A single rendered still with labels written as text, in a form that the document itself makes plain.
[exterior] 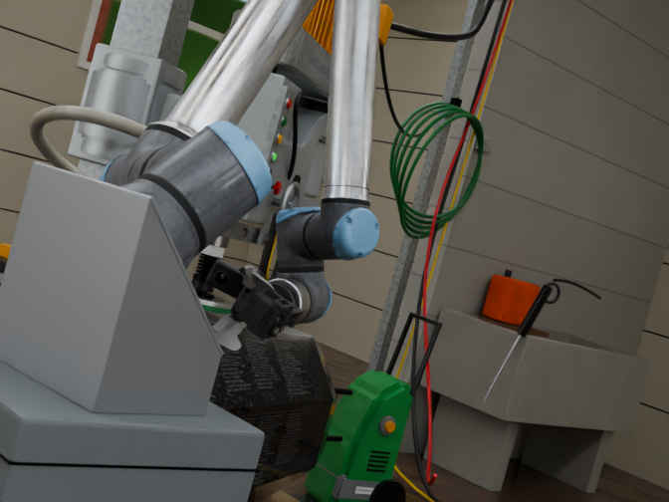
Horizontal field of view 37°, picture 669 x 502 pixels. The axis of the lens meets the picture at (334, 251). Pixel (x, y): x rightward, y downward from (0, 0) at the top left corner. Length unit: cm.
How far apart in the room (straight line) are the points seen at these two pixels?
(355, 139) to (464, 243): 391
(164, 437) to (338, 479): 286
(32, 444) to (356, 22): 96
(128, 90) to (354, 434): 171
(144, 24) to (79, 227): 223
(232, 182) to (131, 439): 42
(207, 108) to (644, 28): 524
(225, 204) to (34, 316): 33
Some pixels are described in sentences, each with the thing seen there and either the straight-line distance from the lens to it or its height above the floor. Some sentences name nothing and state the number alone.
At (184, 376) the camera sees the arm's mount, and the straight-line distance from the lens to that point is 146.
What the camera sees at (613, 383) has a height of 68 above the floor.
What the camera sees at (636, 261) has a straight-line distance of 716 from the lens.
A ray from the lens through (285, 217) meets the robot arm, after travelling 188.
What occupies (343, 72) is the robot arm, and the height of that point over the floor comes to 144.
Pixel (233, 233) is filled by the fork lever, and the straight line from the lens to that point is 284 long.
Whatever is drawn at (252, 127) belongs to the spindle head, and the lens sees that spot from 279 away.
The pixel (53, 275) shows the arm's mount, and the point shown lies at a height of 100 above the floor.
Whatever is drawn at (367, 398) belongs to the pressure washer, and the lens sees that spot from 425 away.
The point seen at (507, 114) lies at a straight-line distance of 577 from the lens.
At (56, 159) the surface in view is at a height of 115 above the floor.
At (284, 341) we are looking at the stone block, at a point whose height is 79.
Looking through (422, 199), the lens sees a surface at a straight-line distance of 526.
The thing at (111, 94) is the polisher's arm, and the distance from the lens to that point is 354.
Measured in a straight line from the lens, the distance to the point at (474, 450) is 555.
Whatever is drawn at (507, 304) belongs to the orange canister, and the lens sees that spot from 576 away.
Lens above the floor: 119
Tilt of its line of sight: 2 degrees down
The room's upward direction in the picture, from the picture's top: 15 degrees clockwise
